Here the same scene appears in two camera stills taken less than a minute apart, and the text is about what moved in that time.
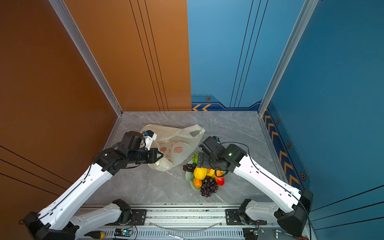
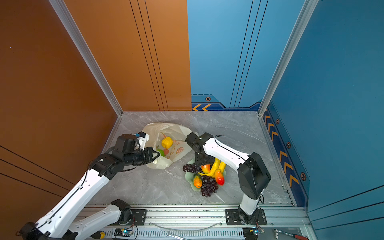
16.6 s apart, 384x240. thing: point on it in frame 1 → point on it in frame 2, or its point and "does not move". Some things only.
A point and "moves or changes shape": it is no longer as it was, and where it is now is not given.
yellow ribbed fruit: x=200 y=173 → x=167 y=142
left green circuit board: x=122 y=232 does not move
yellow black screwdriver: x=98 y=234 does not move
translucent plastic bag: x=174 y=145 moves or changes shape
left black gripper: x=155 y=158 does not move
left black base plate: x=139 y=217 does not move
